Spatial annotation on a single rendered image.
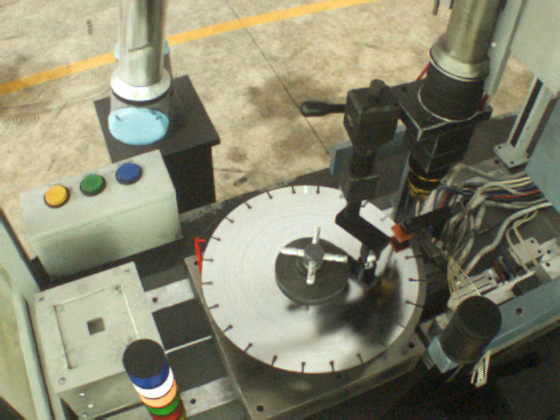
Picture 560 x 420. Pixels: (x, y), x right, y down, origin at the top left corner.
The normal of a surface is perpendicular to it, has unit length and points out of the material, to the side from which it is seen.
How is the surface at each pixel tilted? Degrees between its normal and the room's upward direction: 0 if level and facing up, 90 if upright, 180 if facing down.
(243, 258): 0
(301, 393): 0
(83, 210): 0
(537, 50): 90
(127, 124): 97
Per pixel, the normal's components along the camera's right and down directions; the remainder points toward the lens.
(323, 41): 0.03, -0.60
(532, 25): -0.92, 0.30
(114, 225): 0.40, 0.74
